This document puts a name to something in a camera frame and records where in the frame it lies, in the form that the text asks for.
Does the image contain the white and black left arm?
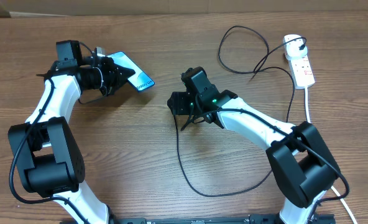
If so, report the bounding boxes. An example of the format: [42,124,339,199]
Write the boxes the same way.
[7,40,136,223]

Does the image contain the white charger plug adapter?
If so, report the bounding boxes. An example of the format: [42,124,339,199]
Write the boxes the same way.
[283,34,308,61]

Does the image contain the white power strip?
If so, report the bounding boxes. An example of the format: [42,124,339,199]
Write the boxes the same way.
[288,54,315,89]

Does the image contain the black smartphone with blue screen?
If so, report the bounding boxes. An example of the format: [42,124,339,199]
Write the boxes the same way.
[108,51,155,92]

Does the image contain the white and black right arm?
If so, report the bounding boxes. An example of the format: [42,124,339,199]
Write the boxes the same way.
[167,67,349,223]

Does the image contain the white power strip cord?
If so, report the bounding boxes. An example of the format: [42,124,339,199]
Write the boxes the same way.
[303,86,359,224]

